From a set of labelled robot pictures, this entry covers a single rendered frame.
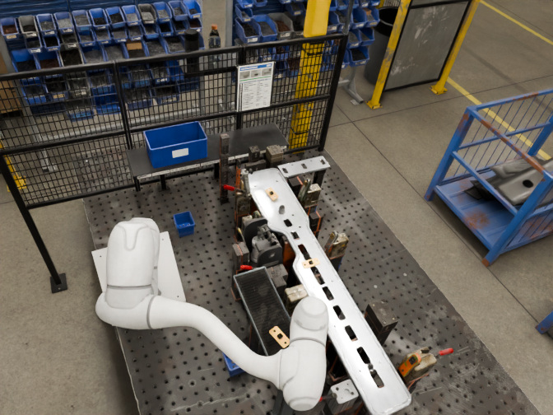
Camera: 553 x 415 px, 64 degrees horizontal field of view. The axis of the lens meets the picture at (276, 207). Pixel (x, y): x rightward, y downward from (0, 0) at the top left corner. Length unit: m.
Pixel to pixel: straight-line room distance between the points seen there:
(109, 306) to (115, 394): 1.51
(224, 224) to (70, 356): 1.23
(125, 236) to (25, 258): 2.23
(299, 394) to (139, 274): 0.58
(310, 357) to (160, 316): 0.46
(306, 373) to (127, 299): 0.57
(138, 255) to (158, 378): 0.87
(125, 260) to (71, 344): 1.77
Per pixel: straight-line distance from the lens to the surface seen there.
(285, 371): 1.23
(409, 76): 5.16
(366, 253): 2.60
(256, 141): 2.63
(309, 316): 1.25
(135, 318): 1.42
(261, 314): 1.74
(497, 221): 3.98
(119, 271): 1.41
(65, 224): 3.71
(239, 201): 2.25
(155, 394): 2.13
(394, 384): 1.91
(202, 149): 2.47
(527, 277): 3.95
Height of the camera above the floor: 2.68
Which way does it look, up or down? 47 degrees down
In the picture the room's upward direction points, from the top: 8 degrees clockwise
